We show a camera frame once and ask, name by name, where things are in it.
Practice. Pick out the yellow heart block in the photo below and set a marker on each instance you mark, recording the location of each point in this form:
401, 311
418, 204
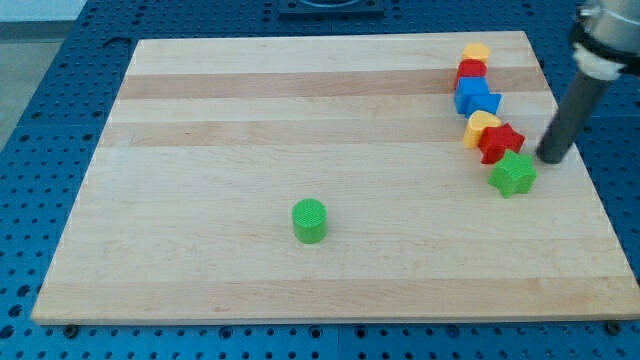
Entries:
476, 123

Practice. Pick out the green star block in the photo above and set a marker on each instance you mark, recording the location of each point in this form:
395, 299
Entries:
513, 174

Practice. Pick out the red rounded block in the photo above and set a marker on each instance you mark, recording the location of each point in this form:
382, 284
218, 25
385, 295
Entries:
469, 68

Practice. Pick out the blue cube block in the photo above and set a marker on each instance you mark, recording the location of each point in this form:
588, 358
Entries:
466, 88

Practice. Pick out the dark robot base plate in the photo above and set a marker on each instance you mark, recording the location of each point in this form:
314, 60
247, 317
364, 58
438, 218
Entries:
331, 8

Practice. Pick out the red star block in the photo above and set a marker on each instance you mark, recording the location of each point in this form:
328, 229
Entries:
495, 141

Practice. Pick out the wooden board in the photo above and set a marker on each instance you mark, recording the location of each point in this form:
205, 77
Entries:
185, 212

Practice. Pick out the yellow hexagon block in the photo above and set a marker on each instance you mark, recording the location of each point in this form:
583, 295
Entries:
476, 51

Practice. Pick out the green cylinder block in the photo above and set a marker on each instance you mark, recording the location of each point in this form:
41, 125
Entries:
309, 219

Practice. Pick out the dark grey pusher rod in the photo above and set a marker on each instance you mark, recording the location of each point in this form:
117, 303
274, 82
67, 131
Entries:
574, 111

